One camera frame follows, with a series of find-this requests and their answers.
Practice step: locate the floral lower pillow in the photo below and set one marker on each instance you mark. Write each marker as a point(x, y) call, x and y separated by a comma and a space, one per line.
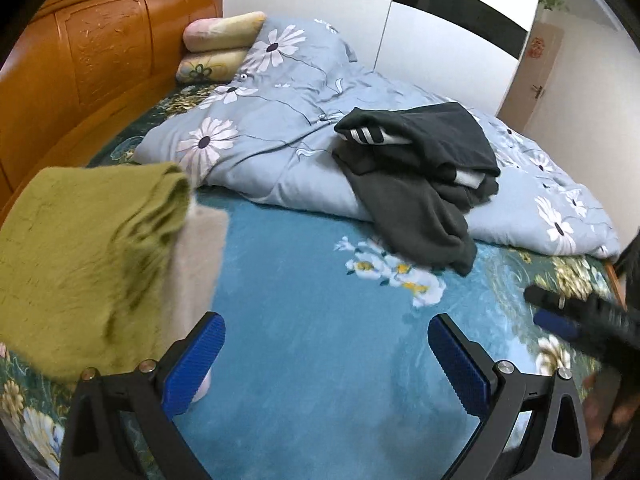
point(213, 66)

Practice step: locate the dark grey jacket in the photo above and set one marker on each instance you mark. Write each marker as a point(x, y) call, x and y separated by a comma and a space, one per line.
point(418, 173)

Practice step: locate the beige room door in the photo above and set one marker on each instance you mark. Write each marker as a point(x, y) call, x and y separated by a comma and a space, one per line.
point(532, 75)

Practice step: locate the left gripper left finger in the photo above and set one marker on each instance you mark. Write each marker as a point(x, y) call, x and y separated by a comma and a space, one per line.
point(95, 444)

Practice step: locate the orange wooden headboard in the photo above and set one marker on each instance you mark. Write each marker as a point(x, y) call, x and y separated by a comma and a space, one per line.
point(81, 71)

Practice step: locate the right hand on gripper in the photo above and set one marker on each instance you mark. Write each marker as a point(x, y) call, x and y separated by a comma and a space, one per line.
point(609, 410)

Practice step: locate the olive green knit sweater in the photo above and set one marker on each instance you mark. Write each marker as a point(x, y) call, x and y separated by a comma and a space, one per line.
point(84, 253)

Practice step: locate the light blue floral duvet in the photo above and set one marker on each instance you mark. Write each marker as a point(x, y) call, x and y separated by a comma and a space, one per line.
point(304, 125)

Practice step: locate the pink beige folded clothes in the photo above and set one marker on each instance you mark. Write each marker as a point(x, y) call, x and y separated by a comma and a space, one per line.
point(193, 270)

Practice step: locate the white black sliding wardrobe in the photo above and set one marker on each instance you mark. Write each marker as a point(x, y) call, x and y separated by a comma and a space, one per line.
point(468, 50)

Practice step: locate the teal floral bed sheet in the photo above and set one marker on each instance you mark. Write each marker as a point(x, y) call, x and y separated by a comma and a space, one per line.
point(325, 373)

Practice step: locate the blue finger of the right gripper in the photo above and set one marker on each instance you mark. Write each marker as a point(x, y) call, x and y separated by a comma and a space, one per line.
point(559, 326)

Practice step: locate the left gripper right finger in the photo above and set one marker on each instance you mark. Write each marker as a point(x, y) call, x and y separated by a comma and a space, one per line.
point(531, 426)

